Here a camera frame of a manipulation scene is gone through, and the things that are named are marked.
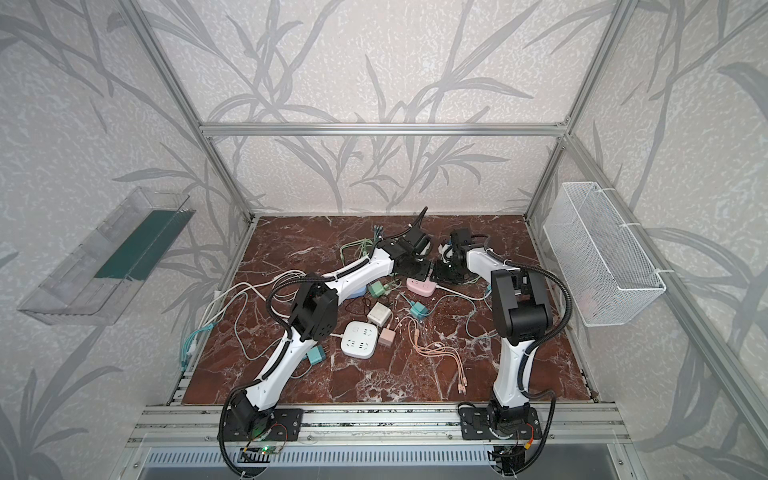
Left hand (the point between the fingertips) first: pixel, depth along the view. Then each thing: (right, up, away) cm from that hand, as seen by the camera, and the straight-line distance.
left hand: (429, 265), depth 98 cm
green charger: (-17, -8, -2) cm, 19 cm away
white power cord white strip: (-70, -11, +1) cm, 71 cm away
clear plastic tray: (-76, -2, -34) cm, 83 cm away
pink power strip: (-3, -7, -2) cm, 8 cm away
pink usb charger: (-14, -20, -12) cm, 27 cm away
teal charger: (-4, -13, -6) cm, 15 cm away
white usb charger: (-16, -14, -8) cm, 23 cm away
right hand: (+2, -2, +2) cm, 4 cm away
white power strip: (-22, -21, -12) cm, 32 cm away
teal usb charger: (-33, -24, -16) cm, 44 cm away
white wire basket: (+34, +1, -37) cm, 50 cm away
